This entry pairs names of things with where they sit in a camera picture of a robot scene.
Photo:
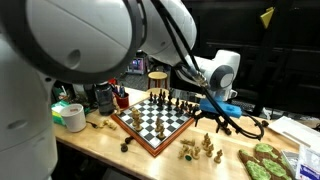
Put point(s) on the white flat tray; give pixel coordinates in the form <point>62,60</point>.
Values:
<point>293,131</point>

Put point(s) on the red framed chess board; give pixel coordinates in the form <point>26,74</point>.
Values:
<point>150,133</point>

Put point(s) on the black pen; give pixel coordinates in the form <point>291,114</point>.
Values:
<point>115,90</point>

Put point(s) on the plastic bag blue label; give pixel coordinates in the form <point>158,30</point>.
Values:
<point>308,163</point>

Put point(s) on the beige chess piece green felt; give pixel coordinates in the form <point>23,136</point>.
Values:
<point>189,157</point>

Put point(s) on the low round wooden stool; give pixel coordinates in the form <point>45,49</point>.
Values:
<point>155,91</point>

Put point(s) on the blue pen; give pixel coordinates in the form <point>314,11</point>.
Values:
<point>122,90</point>

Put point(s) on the white paper cup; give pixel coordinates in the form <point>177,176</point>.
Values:
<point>74,117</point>

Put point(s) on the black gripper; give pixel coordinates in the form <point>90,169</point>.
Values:
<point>216,117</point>

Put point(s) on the black keyboard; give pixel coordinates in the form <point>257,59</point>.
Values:
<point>250,106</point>

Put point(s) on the red pen cup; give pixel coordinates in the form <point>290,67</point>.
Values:
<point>122,100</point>

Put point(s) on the brown green patterned mat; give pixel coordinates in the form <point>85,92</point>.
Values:
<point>273,161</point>
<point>255,168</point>

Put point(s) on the yellow triangular sign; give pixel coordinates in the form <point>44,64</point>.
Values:
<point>267,16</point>

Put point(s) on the green plastic package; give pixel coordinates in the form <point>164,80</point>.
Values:
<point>58,112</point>

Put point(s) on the purple lit 3D printer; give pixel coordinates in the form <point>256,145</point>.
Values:
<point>136,65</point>

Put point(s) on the black tripod stand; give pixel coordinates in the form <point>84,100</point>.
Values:
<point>263,66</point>

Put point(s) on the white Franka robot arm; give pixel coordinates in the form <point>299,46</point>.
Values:
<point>83,30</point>

